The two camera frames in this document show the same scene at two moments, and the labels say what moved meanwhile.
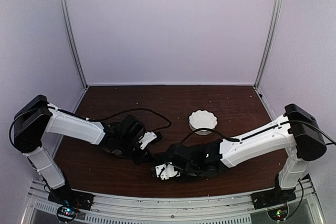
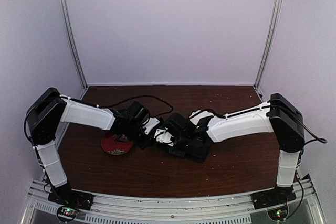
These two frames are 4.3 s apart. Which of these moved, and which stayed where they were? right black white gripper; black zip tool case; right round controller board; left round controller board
Moved: black zip tool case; right black white gripper
Stayed: left round controller board; right round controller board
